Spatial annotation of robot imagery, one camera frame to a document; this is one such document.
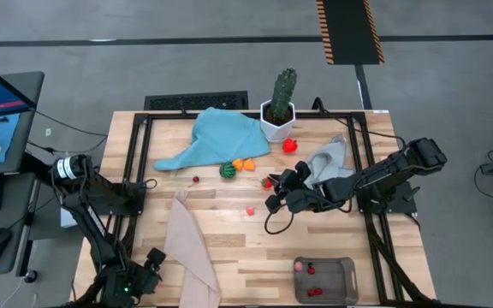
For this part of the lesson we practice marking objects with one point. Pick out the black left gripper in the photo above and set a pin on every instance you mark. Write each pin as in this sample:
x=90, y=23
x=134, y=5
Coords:
x=152, y=280

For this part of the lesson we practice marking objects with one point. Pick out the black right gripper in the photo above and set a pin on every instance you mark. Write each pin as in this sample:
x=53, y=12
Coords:
x=302, y=201

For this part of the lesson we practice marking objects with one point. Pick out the red strawberry toy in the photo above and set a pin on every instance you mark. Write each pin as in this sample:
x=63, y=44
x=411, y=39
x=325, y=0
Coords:
x=267, y=183

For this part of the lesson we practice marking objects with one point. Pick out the red apple toy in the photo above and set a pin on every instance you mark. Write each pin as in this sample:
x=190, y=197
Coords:
x=290, y=146

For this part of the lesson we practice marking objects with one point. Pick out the orange slice toy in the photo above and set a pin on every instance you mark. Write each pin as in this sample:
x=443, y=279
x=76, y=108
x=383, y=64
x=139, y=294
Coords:
x=238, y=164
x=250, y=164

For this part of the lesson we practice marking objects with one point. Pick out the pink peach toy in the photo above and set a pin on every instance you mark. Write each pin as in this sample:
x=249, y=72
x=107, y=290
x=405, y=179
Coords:
x=251, y=211
x=298, y=266

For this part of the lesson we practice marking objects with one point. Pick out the green watermelon toy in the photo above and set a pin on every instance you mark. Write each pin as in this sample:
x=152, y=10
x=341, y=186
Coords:
x=227, y=170

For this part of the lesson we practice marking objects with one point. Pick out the red cherry toy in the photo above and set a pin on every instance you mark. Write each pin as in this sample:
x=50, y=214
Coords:
x=195, y=179
x=315, y=292
x=311, y=270

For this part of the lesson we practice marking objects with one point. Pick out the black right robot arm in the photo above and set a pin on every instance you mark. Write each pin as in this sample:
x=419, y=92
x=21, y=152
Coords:
x=383, y=175

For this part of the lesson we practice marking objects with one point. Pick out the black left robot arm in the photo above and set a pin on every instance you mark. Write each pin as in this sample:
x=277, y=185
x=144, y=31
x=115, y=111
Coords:
x=96, y=222

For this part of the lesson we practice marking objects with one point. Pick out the grey waffle cloth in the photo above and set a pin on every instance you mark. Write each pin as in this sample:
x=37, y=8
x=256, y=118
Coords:
x=328, y=160

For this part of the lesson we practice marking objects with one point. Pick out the beige cloth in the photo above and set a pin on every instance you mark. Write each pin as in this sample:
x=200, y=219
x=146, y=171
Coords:
x=191, y=248

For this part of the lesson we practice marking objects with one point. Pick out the white planter pot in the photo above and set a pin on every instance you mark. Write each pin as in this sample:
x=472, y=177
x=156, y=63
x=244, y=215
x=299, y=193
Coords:
x=276, y=130

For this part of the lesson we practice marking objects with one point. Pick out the teal cloth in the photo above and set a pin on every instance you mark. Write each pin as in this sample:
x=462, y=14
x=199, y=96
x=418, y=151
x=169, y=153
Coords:
x=225, y=137

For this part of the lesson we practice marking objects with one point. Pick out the green cactus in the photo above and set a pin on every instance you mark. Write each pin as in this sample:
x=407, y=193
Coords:
x=283, y=92

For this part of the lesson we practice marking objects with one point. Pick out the grey plastic bin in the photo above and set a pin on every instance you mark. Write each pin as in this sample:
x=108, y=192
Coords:
x=336, y=282

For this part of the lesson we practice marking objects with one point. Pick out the black keyboard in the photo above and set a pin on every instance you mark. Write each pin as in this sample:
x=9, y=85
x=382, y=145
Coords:
x=195, y=101

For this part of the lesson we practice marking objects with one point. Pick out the dark operator desk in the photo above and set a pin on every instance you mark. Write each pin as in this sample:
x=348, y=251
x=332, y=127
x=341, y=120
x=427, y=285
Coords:
x=15, y=201

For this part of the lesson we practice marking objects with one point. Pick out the black hazard-striped floor mat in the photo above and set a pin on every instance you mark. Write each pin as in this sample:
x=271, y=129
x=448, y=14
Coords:
x=349, y=32

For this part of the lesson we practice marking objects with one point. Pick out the black metal table frame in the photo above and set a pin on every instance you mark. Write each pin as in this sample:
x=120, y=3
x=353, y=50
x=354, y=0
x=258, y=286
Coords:
x=246, y=115

